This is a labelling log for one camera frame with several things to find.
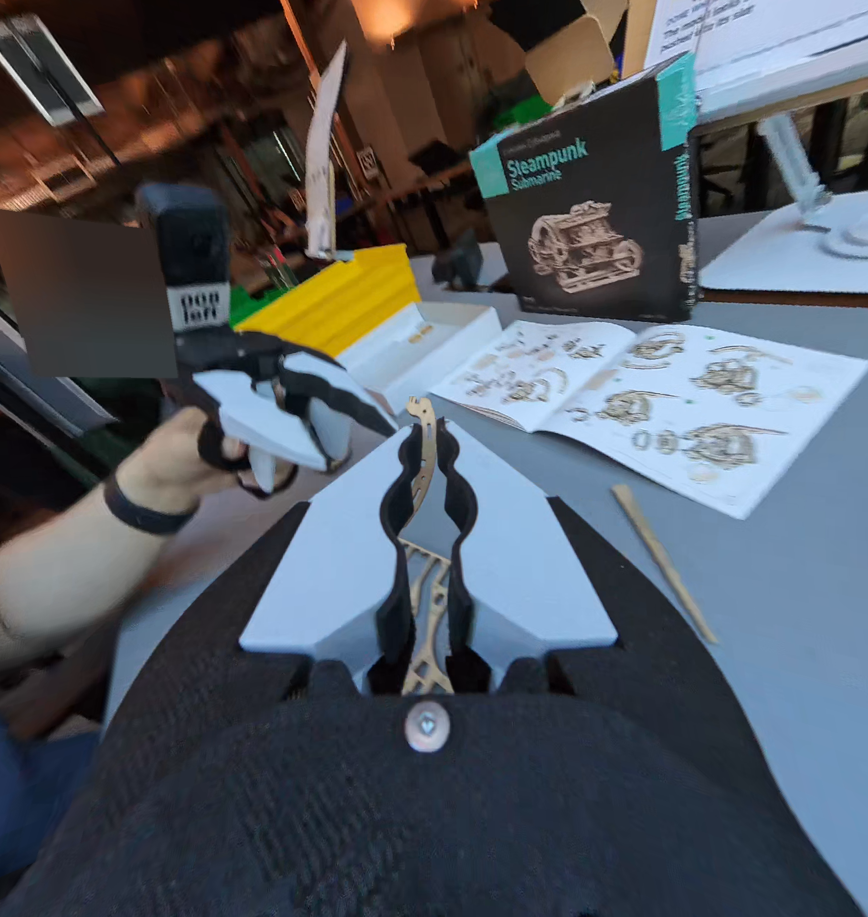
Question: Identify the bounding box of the yellow plastic bin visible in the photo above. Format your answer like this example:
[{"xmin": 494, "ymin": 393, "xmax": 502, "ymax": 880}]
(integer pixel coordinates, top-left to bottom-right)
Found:
[{"xmin": 233, "ymin": 244, "xmax": 422, "ymax": 359}]

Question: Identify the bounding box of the person's left forearm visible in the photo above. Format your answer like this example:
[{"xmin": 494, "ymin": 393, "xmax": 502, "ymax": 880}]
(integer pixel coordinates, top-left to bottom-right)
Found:
[{"xmin": 0, "ymin": 490, "xmax": 171, "ymax": 678}]

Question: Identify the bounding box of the white printed paper sign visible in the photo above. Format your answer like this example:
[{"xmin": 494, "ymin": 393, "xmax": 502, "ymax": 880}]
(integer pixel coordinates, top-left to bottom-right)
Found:
[{"xmin": 642, "ymin": 0, "xmax": 868, "ymax": 77}]

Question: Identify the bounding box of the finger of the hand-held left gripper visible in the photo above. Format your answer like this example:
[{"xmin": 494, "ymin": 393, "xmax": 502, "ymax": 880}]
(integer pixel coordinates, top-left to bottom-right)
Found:
[
  {"xmin": 192, "ymin": 367, "xmax": 329, "ymax": 468},
  {"xmin": 280, "ymin": 352, "xmax": 399, "ymax": 474}
]

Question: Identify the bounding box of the long wooden model part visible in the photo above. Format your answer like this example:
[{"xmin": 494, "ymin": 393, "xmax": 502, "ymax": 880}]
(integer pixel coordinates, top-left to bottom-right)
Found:
[{"xmin": 397, "ymin": 396, "xmax": 455, "ymax": 696}]

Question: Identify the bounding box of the black model kit box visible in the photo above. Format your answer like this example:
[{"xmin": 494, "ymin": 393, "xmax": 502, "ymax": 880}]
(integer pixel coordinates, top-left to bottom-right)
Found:
[{"xmin": 468, "ymin": 53, "xmax": 701, "ymax": 325}]

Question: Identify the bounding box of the open cardboard box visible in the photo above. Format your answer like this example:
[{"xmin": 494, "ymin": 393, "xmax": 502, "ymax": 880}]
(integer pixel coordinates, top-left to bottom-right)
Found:
[{"xmin": 523, "ymin": 0, "xmax": 632, "ymax": 106}]

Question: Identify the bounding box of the brown wooden strip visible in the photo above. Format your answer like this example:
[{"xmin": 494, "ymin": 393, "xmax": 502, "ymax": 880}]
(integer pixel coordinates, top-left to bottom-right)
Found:
[{"xmin": 699, "ymin": 287, "xmax": 868, "ymax": 311}]

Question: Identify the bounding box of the small black device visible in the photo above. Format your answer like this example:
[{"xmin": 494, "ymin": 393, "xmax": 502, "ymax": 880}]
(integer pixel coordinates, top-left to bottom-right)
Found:
[{"xmin": 432, "ymin": 229, "xmax": 486, "ymax": 292}]

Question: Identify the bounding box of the white cardboard tray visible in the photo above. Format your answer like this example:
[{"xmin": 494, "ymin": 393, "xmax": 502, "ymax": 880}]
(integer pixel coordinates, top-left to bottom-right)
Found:
[{"xmin": 334, "ymin": 301, "xmax": 525, "ymax": 418}]

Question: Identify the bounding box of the person's left hand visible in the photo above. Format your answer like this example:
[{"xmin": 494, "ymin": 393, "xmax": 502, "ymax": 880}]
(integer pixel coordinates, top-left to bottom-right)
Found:
[{"xmin": 115, "ymin": 407, "xmax": 257, "ymax": 513}]

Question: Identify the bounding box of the upright white sheet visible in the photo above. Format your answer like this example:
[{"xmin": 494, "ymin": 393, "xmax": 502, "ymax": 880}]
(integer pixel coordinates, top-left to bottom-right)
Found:
[{"xmin": 304, "ymin": 39, "xmax": 351, "ymax": 261}]

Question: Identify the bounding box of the black wristband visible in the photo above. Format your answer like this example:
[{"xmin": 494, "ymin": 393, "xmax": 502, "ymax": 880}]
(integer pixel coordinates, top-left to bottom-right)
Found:
[{"xmin": 103, "ymin": 473, "xmax": 200, "ymax": 537}]

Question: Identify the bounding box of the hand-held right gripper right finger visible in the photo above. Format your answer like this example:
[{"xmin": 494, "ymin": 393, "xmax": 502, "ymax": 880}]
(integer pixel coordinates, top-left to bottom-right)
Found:
[{"xmin": 436, "ymin": 419, "xmax": 619, "ymax": 694}]

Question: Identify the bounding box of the white mat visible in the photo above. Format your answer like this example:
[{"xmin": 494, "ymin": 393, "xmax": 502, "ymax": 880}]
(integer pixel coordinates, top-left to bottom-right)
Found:
[{"xmin": 698, "ymin": 188, "xmax": 868, "ymax": 296}]

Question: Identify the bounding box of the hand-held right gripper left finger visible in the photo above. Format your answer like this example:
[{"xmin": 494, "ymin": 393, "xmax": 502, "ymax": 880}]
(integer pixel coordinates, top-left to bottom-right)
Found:
[{"xmin": 239, "ymin": 426, "xmax": 415, "ymax": 694}]

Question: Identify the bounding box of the open instruction booklet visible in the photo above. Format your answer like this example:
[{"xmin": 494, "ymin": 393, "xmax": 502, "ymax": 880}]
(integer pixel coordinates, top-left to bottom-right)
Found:
[{"xmin": 429, "ymin": 319, "xmax": 868, "ymax": 521}]

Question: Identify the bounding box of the pointed wooden stick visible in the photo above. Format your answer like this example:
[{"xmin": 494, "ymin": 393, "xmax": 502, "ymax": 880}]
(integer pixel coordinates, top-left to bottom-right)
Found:
[{"xmin": 611, "ymin": 483, "xmax": 720, "ymax": 646}]

